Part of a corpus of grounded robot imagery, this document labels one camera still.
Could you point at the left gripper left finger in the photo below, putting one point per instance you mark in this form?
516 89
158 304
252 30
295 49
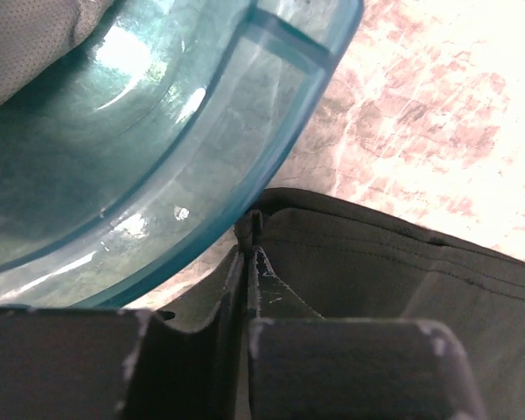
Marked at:
179 362

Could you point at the grey t shirt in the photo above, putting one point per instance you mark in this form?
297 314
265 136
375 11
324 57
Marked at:
34 34

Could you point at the black t shirt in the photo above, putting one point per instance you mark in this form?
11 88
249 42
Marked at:
326 258

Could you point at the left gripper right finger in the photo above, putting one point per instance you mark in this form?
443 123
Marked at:
304 366

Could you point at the teal plastic bin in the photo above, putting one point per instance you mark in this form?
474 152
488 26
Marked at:
127 158

